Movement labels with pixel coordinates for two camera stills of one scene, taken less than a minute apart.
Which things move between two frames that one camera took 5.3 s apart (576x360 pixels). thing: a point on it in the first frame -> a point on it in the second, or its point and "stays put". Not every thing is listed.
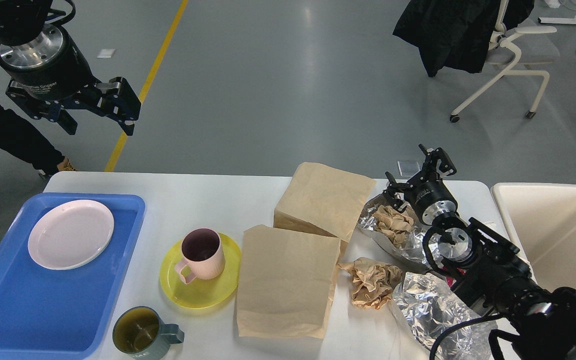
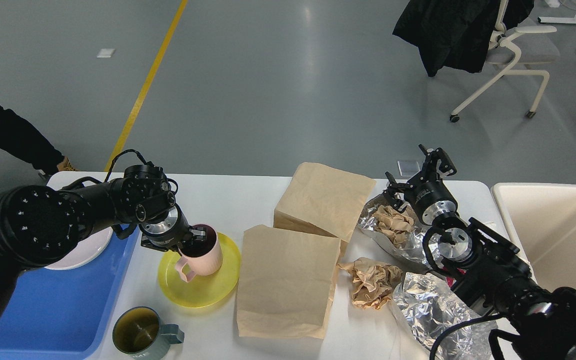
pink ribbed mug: (203, 255) stays put
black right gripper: (430, 198) stays put
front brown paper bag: (286, 282) stays put
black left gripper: (52, 68) -> (174, 229)
